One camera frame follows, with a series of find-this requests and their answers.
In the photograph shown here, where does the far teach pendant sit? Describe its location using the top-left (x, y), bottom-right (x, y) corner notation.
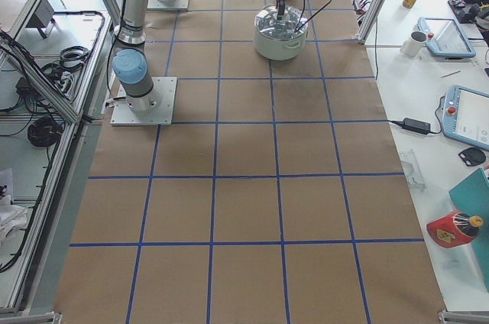
top-left (417, 18), bottom-right (476, 60)

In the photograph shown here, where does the black power adapter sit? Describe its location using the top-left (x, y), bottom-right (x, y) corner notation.
top-left (389, 118), bottom-right (440, 135)

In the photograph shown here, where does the clear plastic holder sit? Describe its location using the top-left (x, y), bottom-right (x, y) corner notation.
top-left (399, 150), bottom-right (426, 190)

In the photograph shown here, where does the teach pendant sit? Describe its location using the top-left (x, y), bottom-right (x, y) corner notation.
top-left (442, 85), bottom-right (488, 151)
top-left (417, 18), bottom-right (476, 60)

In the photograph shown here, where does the black round object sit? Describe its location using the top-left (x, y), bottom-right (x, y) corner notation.
top-left (458, 147), bottom-right (486, 167)

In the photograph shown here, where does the white mug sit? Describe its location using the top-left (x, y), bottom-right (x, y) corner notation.
top-left (400, 31), bottom-right (427, 57)

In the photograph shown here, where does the coiled black cable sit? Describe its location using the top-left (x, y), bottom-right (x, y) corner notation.
top-left (27, 116), bottom-right (63, 148)

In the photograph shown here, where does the teal folder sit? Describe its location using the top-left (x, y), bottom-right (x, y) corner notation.
top-left (449, 168), bottom-right (489, 288)

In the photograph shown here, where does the pale green cooking pot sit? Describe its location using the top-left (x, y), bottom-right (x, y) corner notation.
top-left (253, 26), bottom-right (307, 61)

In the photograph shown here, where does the near teach pendant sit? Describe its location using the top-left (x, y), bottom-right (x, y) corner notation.
top-left (442, 85), bottom-right (488, 151)

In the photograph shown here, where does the glass pot lid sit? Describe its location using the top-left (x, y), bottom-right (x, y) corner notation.
top-left (254, 5), bottom-right (308, 41)

